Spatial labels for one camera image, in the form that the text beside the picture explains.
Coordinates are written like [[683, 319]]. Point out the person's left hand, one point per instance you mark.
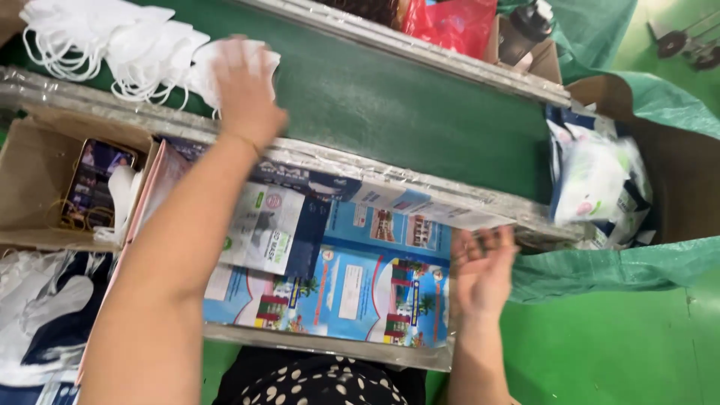
[[247, 95]]

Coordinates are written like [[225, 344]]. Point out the person's right hand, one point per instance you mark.
[[481, 281]]

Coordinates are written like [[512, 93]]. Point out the person's right fingers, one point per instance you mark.
[[492, 239]]

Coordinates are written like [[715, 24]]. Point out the person's left fingers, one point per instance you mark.
[[239, 50]]

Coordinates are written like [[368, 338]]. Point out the single white face mask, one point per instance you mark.
[[205, 73]]

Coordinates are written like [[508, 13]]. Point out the thin wrist band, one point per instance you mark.
[[247, 142]]

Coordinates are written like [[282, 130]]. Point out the green woven plastic sack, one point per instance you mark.
[[607, 270]]

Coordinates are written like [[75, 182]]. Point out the heap of packed mask pouches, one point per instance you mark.
[[596, 180]]

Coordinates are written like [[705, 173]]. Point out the pile of white face masks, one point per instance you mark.
[[112, 39]]

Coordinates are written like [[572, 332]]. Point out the blue printed paper-lined work tray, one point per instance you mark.
[[360, 287]]

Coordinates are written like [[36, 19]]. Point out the pink cardboard sheet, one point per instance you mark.
[[160, 174]]

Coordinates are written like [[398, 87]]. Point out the green conveyor belt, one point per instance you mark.
[[394, 107]]

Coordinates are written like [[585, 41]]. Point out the white and navy mask pouch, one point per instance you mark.
[[270, 230]]

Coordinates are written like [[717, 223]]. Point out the small brown cardboard box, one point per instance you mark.
[[543, 59]]

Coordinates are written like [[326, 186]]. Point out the crumpled white plastic piece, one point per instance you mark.
[[121, 197]]

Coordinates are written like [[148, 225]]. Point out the smartphone with gold case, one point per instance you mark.
[[95, 183]]

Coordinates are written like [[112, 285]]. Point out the large brown carton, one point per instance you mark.
[[686, 174]]

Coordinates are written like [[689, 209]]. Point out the black shaker bottle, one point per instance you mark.
[[520, 34]]

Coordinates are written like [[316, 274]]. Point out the red plastic bag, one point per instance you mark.
[[450, 25]]

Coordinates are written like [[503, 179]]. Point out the black polka dot garment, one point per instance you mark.
[[315, 382]]

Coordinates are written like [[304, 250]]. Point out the bunch of yellow rubber bands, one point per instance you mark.
[[67, 216]]

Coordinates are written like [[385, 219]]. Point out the open brown cardboard box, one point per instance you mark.
[[31, 169]]

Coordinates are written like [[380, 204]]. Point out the metal trolley with wheels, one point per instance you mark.
[[689, 48]]

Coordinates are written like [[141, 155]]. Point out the heap of empty plastic pouches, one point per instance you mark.
[[45, 315]]

